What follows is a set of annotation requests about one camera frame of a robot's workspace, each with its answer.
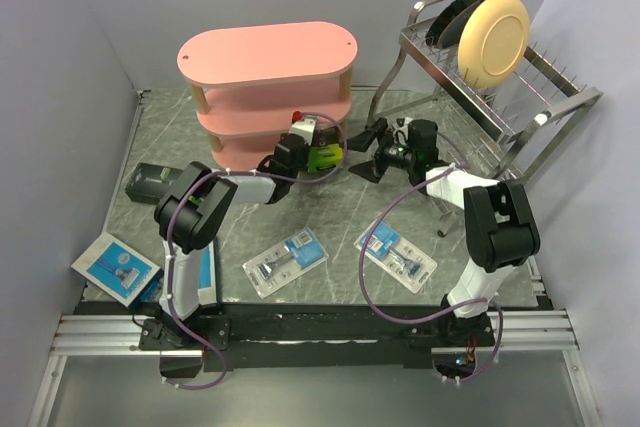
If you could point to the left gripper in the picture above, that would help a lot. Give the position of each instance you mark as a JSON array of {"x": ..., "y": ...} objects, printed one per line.
[{"x": 308, "y": 143}]

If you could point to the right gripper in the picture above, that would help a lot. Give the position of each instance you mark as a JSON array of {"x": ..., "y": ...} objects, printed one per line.
[{"x": 373, "y": 170}]

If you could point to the green black Gillette Labs box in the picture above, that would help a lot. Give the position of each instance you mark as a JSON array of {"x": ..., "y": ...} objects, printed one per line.
[{"x": 326, "y": 151}]

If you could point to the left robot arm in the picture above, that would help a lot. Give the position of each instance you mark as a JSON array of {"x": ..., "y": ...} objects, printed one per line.
[{"x": 191, "y": 212}]

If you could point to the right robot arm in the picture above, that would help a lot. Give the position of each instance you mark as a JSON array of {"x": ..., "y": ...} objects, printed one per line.
[{"x": 500, "y": 229}]

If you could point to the pink three-tier shelf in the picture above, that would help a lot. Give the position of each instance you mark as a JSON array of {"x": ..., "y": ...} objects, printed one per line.
[{"x": 247, "y": 82}]

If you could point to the clear Gillette blister razor pack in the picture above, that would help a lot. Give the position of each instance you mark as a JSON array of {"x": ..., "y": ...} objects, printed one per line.
[{"x": 400, "y": 259}]

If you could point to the blue Harry's razor box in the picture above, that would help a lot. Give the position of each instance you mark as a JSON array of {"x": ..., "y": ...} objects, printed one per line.
[{"x": 207, "y": 283}]

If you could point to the cream plate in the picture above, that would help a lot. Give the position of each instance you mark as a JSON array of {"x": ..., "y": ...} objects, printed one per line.
[{"x": 493, "y": 42}]

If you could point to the steel dish rack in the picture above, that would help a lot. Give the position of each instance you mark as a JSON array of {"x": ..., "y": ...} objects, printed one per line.
[{"x": 554, "y": 96}]

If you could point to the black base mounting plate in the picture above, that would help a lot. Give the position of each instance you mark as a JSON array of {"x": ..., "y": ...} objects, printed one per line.
[{"x": 235, "y": 336}]

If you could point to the blue white flat razor box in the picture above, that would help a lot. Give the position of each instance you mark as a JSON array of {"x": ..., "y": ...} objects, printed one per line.
[{"x": 118, "y": 270}]

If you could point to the aluminium rail frame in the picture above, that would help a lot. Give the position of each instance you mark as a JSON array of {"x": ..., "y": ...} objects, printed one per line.
[{"x": 535, "y": 381}]

